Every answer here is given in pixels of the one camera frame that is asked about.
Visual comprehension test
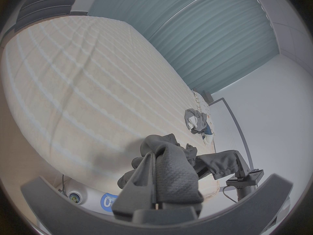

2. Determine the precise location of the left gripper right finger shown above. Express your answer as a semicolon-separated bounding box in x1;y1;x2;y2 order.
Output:
159;202;204;217

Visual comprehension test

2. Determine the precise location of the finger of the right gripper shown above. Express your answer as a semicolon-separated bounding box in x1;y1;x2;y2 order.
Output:
234;151;251;178

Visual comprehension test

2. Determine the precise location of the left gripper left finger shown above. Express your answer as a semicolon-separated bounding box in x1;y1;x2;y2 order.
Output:
112;152;160;220

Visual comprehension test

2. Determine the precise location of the black T-shirt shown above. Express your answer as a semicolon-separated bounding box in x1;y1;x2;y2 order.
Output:
117;133;241;204

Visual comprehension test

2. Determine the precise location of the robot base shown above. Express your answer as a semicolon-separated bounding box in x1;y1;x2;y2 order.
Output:
57;178;123;215

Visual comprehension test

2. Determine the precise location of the pile of clothes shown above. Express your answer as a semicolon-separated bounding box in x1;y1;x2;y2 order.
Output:
184;108;214;145

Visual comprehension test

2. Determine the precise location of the white printed pillow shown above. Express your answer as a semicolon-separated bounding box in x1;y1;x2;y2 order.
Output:
193;91;216;136

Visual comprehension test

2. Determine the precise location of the grey bedside table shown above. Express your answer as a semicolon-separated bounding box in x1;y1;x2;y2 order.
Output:
201;90;212;105

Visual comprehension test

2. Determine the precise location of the blue-green curtain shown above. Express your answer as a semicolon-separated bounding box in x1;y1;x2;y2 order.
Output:
147;0;280;95
88;0;242;37

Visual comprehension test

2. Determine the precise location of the bed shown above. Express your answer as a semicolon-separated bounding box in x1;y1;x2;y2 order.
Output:
0;16;253;200

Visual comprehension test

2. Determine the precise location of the black chest of drawers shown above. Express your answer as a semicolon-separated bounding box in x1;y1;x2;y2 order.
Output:
16;0;81;31

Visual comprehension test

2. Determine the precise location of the black cable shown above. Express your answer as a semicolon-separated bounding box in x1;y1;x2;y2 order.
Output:
222;186;238;203

